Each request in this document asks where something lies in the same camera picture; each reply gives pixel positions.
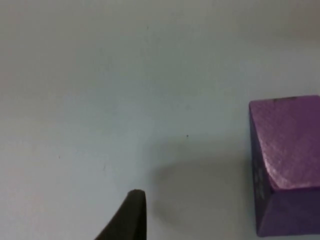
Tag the purple triangular block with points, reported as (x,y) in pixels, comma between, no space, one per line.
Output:
(287,162)

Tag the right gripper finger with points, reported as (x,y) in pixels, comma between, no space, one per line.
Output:
(131,220)

